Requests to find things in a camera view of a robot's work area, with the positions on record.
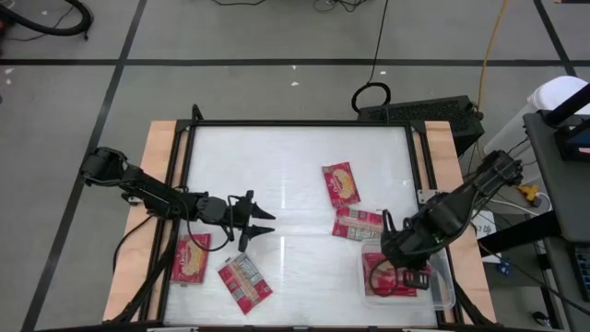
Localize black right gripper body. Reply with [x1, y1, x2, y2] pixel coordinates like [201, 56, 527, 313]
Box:
[380, 215, 440, 272]

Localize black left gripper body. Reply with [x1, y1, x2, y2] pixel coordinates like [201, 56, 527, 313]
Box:
[197, 188, 256, 254]

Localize clear plastic bin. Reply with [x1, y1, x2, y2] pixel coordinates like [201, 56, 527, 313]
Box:
[358, 238, 457, 311]

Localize white paper sheet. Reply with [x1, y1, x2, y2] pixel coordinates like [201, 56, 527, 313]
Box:
[470, 219, 498, 265]

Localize black perforated computer case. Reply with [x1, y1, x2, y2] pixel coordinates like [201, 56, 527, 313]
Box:
[357, 95, 486, 157]

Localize yellow power plug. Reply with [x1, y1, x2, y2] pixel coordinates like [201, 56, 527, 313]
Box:
[518, 184, 541, 208]

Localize dark grey desk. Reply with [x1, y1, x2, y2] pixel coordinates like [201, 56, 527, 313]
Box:
[523, 110, 590, 245]

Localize black keyboard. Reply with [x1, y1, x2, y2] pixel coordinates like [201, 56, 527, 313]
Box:
[571, 243, 590, 303]

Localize black screen device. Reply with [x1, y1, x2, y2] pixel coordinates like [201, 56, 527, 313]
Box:
[552, 124, 590, 162]

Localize white plastic container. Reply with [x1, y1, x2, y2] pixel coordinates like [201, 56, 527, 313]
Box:
[482, 75, 590, 158]

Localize black pole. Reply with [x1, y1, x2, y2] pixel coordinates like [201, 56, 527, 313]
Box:
[542, 81, 590, 128]

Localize black metal table frame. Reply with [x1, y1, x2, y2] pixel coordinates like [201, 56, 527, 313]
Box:
[110, 103, 497, 332]

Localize white cable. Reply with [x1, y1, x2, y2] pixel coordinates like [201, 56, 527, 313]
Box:
[481, 191, 553, 218]

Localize black coiled floor cable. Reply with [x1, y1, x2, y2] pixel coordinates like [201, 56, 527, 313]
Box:
[351, 0, 392, 114]

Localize yellow cable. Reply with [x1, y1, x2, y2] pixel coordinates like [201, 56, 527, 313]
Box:
[476, 0, 510, 160]

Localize thick black hose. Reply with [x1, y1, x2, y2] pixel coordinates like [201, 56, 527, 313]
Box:
[0, 0, 95, 41]

